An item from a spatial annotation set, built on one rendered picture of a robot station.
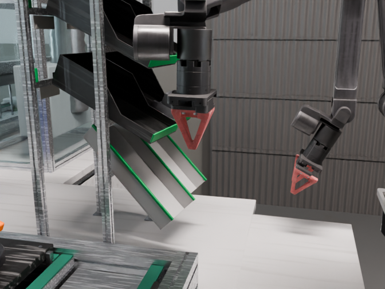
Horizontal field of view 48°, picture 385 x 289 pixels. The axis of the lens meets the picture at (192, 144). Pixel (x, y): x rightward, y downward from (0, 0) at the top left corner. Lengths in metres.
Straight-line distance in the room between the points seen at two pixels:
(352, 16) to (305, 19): 2.28
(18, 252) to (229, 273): 0.48
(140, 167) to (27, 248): 0.31
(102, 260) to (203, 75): 0.48
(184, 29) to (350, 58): 0.58
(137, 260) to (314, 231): 0.58
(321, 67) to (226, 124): 0.86
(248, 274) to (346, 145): 2.58
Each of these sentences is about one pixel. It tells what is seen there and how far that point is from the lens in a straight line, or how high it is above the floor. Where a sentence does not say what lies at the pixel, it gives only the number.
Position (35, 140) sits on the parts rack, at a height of 1.18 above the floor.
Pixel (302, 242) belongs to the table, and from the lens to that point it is 1.27.
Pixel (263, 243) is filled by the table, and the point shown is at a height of 0.86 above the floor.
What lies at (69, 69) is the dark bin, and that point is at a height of 1.34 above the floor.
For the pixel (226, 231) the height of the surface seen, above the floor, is 0.86.
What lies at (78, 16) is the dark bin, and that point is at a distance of 1.00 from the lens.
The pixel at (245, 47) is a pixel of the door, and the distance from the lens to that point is 3.50.
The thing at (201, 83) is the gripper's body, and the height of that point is 1.34.
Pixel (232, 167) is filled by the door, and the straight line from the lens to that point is 3.68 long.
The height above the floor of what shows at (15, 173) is 0.86.
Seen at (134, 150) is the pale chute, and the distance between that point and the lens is 1.12.
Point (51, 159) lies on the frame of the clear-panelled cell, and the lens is 1.86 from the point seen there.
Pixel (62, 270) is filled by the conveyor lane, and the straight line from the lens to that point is 0.99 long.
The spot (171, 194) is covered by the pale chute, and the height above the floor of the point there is 1.02.
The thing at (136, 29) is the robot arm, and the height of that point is 1.43.
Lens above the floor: 1.43
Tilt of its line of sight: 15 degrees down
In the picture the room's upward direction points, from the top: straight up
